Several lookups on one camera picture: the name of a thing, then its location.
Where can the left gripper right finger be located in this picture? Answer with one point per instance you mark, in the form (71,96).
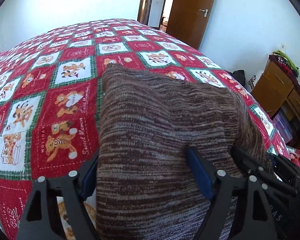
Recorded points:
(252,219)

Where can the wooden desk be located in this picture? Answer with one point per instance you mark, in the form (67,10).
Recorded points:
(278,88)

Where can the red patchwork bear bedspread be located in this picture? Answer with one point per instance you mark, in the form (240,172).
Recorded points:
(51,97)

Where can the brown wooden door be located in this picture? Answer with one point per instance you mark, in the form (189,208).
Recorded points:
(188,20)

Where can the green folded cloth on desk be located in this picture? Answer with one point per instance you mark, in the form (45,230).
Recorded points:
(285,60)

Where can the dark clothes pile on floor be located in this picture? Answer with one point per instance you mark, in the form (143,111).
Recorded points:
(239,76)

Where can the brown striped knit garment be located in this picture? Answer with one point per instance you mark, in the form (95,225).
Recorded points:
(144,188)

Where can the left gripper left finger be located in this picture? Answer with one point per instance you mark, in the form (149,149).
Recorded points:
(56,207)

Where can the pink storage box under desk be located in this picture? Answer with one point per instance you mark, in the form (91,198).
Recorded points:
(283,126)

